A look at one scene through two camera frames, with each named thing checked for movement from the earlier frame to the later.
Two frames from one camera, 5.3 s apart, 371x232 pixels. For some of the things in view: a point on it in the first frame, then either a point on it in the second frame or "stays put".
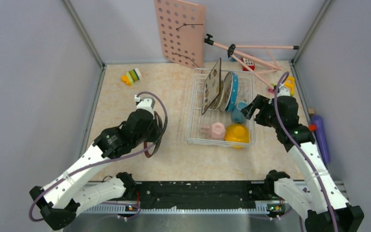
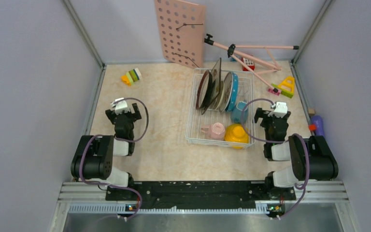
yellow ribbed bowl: [237, 135] stays put
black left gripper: [156, 132] → [135, 116]
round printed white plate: [228, 89] stays put
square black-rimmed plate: [211, 89] stays put
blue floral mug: [236, 116] stays put
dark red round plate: [160, 121] → [205, 90]
